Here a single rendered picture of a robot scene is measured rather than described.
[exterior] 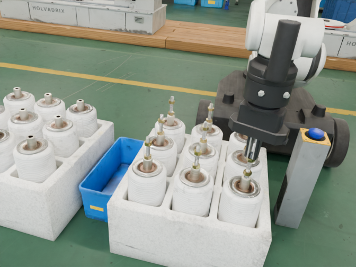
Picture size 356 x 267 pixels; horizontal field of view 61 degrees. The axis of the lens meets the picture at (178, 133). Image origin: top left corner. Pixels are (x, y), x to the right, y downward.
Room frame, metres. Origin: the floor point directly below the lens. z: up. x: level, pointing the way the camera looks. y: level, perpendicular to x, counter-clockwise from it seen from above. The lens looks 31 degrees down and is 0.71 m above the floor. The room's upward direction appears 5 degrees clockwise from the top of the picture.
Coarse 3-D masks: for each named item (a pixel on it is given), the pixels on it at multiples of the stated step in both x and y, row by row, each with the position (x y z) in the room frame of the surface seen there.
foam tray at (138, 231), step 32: (224, 160) 0.75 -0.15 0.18; (128, 224) 0.52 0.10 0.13; (160, 224) 0.50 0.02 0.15; (192, 224) 0.49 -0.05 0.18; (224, 224) 0.49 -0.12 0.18; (256, 224) 0.53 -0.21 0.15; (128, 256) 0.52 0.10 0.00; (160, 256) 0.50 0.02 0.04; (192, 256) 0.49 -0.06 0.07; (224, 256) 0.47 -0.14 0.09; (256, 256) 0.46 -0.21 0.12
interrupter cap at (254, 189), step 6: (234, 180) 0.56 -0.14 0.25; (240, 180) 0.57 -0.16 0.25; (252, 180) 0.57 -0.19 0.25; (228, 186) 0.54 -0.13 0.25; (234, 186) 0.54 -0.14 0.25; (252, 186) 0.55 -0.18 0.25; (258, 186) 0.55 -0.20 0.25; (234, 192) 0.52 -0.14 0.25; (240, 192) 0.52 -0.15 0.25; (246, 192) 0.53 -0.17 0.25; (252, 192) 0.53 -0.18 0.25; (258, 192) 0.53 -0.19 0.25
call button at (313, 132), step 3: (309, 129) 0.71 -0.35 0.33; (312, 129) 0.71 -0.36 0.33; (315, 129) 0.71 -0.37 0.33; (318, 129) 0.72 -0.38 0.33; (309, 132) 0.70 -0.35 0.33; (312, 132) 0.70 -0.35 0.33; (315, 132) 0.70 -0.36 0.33; (318, 132) 0.70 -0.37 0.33; (321, 132) 0.70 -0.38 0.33; (309, 135) 0.70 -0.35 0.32; (312, 135) 0.69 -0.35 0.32; (315, 135) 0.69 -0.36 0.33; (318, 135) 0.69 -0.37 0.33; (321, 135) 0.69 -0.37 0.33; (315, 138) 0.69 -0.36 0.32; (318, 138) 0.69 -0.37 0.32
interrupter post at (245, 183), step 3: (243, 174) 0.55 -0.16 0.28; (243, 177) 0.54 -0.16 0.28; (249, 177) 0.54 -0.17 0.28; (243, 180) 0.54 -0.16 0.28; (246, 180) 0.54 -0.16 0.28; (249, 180) 0.54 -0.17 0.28; (240, 183) 0.55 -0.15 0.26; (243, 183) 0.54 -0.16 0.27; (246, 183) 0.54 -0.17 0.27; (249, 183) 0.54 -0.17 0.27; (240, 186) 0.54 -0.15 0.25; (243, 186) 0.54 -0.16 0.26; (246, 186) 0.54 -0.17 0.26; (243, 189) 0.54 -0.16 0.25; (246, 189) 0.54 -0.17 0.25
